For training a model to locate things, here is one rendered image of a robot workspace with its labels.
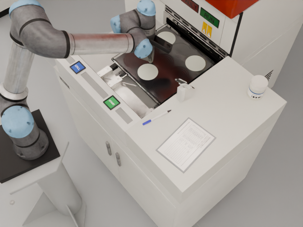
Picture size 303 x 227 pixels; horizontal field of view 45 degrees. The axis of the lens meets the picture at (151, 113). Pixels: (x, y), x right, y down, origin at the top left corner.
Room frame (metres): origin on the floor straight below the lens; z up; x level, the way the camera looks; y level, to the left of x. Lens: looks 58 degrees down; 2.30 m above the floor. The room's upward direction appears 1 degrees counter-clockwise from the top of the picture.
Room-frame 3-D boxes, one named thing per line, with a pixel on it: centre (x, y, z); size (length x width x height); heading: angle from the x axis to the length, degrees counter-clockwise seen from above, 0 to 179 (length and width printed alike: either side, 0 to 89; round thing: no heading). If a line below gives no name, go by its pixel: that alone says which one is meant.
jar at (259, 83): (0.91, -0.46, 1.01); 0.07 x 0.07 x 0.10
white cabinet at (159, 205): (1.03, -0.04, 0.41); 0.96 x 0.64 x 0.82; 40
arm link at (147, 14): (1.15, 0.02, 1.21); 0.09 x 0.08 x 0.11; 117
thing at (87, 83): (0.98, 0.25, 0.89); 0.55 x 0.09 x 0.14; 40
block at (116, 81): (1.03, 0.17, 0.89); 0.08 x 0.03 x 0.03; 130
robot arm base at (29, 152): (0.74, 0.53, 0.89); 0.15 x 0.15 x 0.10
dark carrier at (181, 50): (1.16, -0.07, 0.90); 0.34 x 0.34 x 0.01; 40
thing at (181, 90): (0.90, -0.14, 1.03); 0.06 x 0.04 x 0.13; 130
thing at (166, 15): (1.30, -0.22, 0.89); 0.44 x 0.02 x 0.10; 40
